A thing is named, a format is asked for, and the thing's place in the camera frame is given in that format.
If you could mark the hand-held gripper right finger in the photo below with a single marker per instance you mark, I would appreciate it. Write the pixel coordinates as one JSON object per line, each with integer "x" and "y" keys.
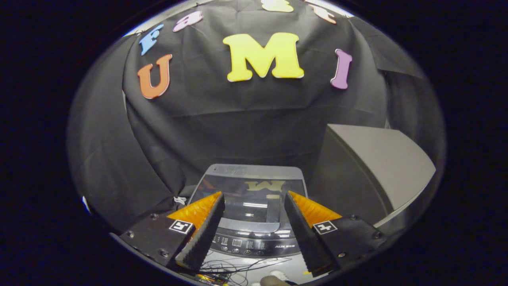
{"x": 303, "y": 238}

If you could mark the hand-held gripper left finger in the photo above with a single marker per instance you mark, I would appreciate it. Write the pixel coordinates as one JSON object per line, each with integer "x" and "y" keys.
{"x": 204, "y": 238}

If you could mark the grey washing machine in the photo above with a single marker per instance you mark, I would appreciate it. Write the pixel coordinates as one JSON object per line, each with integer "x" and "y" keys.
{"x": 254, "y": 247}

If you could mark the beige cabinet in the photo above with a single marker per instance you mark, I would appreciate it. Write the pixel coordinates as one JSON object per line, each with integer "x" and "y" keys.
{"x": 373, "y": 167}

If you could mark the black backdrop cloth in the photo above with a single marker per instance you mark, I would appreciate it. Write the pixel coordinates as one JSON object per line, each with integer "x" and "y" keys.
{"x": 246, "y": 119}

